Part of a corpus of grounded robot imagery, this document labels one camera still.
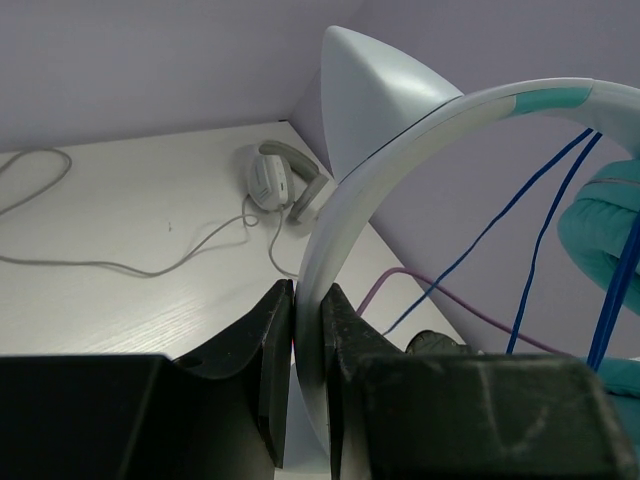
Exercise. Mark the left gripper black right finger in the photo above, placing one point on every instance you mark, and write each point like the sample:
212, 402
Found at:
369, 409

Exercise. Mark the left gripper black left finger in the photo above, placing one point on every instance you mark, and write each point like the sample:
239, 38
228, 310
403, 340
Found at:
228, 398

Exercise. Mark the teal white cat-ear headphones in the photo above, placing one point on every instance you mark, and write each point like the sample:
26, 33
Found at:
398, 132

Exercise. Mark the grey white headphones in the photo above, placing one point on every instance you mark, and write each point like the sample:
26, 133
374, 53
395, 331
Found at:
278, 177

